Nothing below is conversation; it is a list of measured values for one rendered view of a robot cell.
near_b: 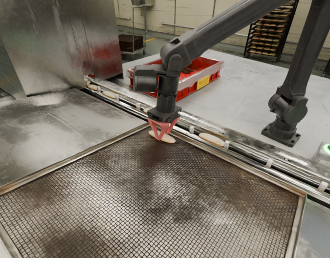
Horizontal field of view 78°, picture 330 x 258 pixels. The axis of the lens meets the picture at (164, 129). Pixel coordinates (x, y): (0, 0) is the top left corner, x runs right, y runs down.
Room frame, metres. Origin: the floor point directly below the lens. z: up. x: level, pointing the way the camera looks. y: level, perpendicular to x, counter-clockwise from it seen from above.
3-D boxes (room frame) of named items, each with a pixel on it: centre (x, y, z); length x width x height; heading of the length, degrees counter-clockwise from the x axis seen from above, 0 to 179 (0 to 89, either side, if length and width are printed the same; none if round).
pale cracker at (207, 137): (0.56, -0.17, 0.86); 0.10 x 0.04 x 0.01; 52
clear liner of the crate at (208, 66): (1.14, -0.07, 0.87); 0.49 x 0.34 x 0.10; 138
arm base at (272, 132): (0.63, -0.45, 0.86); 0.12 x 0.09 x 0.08; 44
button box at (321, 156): (0.46, -0.51, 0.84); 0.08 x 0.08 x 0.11; 52
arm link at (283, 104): (0.62, -0.43, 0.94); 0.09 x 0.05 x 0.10; 100
